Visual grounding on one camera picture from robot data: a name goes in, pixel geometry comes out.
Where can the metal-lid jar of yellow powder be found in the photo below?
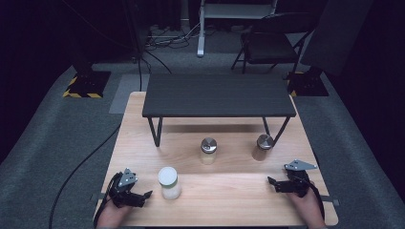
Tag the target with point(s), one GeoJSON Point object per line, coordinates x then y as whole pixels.
{"type": "Point", "coordinates": [208, 152]}

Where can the person's left hand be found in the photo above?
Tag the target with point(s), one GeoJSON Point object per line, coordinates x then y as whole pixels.
{"type": "Point", "coordinates": [113, 214]}

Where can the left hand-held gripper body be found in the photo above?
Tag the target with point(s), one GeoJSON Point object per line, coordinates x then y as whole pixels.
{"type": "Point", "coordinates": [125, 194]}

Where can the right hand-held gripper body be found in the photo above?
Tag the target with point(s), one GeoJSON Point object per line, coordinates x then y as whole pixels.
{"type": "Point", "coordinates": [297, 183]}

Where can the white desk frame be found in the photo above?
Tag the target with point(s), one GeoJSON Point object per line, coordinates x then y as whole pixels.
{"type": "Point", "coordinates": [201, 31]}

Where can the person's right hand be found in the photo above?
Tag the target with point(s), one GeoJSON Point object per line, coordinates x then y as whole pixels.
{"type": "Point", "coordinates": [310, 206]}

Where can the white-lid jar of white powder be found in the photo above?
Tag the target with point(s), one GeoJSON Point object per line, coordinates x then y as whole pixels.
{"type": "Point", "coordinates": [168, 184]}

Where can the grey tape piece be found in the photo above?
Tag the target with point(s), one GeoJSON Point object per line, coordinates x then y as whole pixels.
{"type": "Point", "coordinates": [331, 201]}
{"type": "Point", "coordinates": [103, 196]}

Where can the black stand base yellow stripes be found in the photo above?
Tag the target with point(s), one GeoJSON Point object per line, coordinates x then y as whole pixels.
{"type": "Point", "coordinates": [307, 84]}
{"type": "Point", "coordinates": [87, 84]}

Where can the dark grey panel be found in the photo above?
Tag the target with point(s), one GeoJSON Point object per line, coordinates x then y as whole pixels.
{"type": "Point", "coordinates": [334, 35]}

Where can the grey floor mat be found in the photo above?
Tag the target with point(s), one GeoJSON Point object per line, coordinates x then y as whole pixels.
{"type": "Point", "coordinates": [127, 92]}

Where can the black shelf with metal legs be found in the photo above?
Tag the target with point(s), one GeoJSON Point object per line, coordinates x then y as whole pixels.
{"type": "Point", "coordinates": [216, 95]}

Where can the black folding chair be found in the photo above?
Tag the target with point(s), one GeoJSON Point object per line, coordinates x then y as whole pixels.
{"type": "Point", "coordinates": [270, 47]}

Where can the metal-lid jar of brown powder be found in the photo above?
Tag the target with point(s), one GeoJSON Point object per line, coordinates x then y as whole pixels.
{"type": "Point", "coordinates": [262, 148]}

